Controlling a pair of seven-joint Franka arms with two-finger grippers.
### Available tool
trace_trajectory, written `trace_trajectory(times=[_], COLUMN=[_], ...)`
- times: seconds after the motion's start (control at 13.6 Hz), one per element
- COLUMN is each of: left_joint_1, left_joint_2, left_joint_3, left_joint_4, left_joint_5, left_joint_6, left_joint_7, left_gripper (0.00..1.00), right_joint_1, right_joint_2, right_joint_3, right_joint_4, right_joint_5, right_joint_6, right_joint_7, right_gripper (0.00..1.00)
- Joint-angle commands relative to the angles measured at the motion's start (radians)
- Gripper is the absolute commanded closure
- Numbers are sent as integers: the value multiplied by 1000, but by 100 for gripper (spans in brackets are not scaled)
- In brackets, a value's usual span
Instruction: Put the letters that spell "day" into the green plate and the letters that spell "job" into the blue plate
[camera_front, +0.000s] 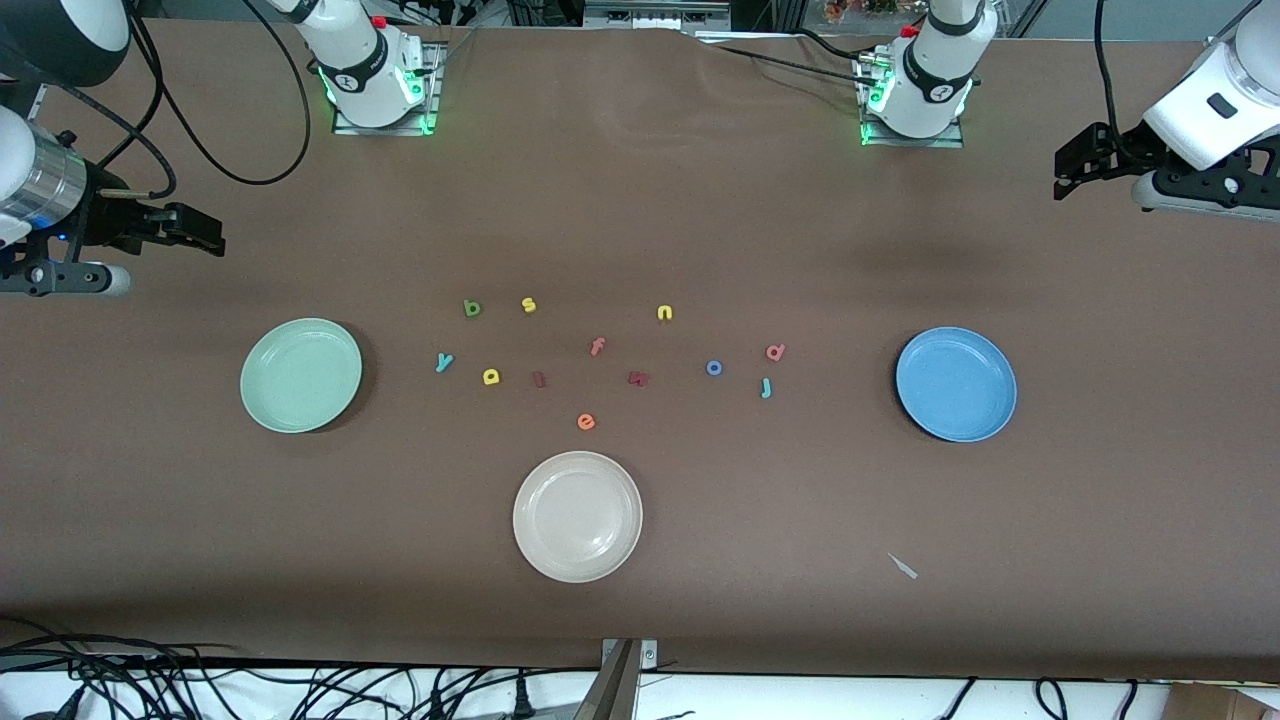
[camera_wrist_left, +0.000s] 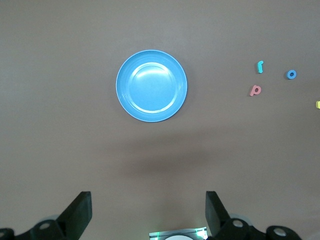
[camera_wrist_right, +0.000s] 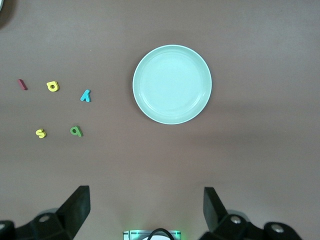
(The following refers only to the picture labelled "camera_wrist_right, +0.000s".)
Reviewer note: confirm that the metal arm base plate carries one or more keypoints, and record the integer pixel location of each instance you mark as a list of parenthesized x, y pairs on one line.
[(130, 235)]

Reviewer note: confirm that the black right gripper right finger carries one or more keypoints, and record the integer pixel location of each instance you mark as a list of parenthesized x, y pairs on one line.
[(212, 210)]

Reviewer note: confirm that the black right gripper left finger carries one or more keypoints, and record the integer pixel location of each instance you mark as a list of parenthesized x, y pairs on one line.
[(75, 207)]

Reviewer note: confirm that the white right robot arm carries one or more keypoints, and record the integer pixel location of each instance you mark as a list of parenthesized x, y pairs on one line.
[(157, 237)]

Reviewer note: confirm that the green plate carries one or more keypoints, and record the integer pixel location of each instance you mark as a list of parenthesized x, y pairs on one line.
[(172, 85)]

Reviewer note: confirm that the yellow foam letter s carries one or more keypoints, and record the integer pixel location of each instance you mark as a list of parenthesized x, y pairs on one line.
[(40, 133)]

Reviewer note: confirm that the green foam letter b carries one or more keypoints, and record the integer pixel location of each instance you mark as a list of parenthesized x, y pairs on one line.
[(78, 132)]

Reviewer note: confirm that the dark red foam letter l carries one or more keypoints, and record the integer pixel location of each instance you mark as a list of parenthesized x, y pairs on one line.
[(22, 84)]

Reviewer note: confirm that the teal foam letter y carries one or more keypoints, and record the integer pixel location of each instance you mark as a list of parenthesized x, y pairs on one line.
[(86, 96)]

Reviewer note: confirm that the yellow letter d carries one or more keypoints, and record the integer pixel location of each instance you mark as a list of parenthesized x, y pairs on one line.
[(55, 86)]

